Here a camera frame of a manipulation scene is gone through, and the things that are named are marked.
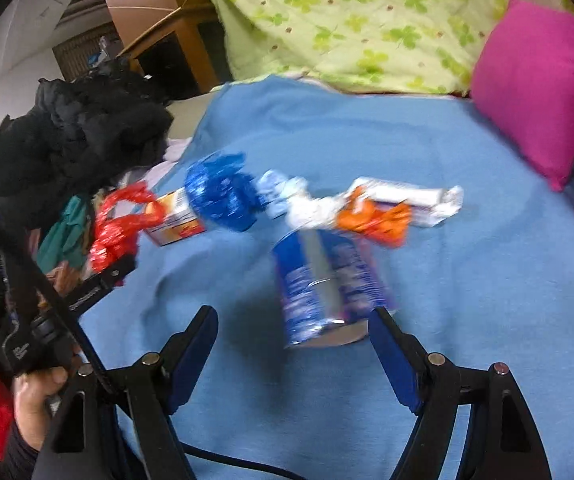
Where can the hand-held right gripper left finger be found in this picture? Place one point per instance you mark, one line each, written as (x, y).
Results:
(194, 360)

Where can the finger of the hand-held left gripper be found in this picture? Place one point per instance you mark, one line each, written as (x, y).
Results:
(102, 285)

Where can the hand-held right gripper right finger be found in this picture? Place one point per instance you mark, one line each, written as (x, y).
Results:
(392, 365)

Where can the red wrapper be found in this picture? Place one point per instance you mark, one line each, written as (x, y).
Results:
(117, 235)

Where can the blue metal can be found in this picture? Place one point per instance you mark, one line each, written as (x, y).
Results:
(327, 280)

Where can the blue wrapper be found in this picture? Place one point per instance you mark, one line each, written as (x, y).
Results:
(222, 190)

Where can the white paper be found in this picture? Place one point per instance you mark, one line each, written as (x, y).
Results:
(312, 210)

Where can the person's left forearm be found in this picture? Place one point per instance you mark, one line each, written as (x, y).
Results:
(19, 460)

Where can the person's left hand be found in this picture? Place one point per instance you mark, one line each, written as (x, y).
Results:
(32, 402)

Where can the teal cloth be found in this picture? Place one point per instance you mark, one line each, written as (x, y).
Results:
(64, 235)

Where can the small orange white box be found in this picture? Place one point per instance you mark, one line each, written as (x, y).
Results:
(177, 220)

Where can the blue blanket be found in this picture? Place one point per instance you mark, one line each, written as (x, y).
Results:
(467, 285)

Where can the orange crumpled wrapper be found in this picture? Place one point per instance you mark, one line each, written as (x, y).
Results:
(372, 220)

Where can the pale cloth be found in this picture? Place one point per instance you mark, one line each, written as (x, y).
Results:
(174, 155)

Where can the black clothing pile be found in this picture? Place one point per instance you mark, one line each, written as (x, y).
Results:
(67, 135)

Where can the white tube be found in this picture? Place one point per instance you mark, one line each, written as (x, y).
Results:
(417, 197)

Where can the brown slatted panel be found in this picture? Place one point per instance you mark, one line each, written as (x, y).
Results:
(79, 45)

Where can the wooden cabinet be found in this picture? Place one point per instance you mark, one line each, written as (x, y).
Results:
(187, 40)

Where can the pink pillow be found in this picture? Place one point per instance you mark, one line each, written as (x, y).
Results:
(532, 85)

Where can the green clover quilt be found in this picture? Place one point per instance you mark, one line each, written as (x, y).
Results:
(367, 25)

